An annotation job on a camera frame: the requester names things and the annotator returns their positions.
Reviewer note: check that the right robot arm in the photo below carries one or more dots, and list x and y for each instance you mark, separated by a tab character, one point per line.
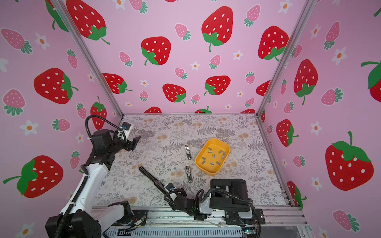
227	195

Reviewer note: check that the yellow plastic tray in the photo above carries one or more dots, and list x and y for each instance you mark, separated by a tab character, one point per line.
212	156

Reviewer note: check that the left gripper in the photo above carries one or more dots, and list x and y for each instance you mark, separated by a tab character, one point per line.
129	147

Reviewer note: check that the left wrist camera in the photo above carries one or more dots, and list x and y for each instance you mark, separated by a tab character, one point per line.
126	130

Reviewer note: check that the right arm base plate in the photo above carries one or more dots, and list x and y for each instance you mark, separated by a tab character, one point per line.
242	219

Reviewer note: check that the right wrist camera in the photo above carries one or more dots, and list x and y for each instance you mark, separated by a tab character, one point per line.
169	187

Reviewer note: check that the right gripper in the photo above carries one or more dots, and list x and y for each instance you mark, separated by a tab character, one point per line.
171	203

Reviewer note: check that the aluminium front rail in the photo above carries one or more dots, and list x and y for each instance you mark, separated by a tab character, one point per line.
163	222

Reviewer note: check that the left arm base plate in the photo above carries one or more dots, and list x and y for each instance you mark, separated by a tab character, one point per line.
139	216

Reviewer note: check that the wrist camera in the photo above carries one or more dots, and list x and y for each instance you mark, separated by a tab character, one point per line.
169	187
126	130

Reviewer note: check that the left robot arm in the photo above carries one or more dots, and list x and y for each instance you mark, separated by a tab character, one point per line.
75	219

